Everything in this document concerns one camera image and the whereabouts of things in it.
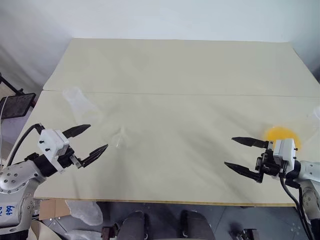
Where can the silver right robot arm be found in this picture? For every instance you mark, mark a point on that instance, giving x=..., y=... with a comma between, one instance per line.
x=310, y=175

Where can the small clear plastic container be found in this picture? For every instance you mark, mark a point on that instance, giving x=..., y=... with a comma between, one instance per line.
x=120, y=140

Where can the yellow round object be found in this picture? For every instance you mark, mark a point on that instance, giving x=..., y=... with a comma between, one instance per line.
x=278, y=133

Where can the brown cardboard box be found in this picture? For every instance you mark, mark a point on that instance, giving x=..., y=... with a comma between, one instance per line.
x=53, y=208

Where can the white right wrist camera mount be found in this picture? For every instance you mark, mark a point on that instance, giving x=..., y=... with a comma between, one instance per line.
x=285, y=152

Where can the black flat panel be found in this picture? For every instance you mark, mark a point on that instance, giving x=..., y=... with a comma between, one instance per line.
x=16, y=105

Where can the clear plastic bag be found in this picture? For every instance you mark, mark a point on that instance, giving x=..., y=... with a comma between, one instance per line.
x=86, y=212

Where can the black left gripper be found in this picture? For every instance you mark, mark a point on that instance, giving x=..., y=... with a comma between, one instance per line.
x=67, y=157

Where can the dark rounded grey shape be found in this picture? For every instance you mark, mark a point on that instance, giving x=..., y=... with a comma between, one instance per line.
x=132, y=226
x=197, y=226

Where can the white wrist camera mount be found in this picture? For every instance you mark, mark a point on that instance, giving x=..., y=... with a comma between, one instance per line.
x=51, y=142
x=285, y=152

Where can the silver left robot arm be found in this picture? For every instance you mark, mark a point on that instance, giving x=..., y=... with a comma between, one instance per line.
x=15, y=176

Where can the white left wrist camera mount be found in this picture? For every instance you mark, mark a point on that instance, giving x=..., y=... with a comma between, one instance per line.
x=51, y=142

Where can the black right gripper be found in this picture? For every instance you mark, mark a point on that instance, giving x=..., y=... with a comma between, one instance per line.
x=268, y=163

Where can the black metal stand bar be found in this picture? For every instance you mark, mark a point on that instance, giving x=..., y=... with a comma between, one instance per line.
x=8, y=85

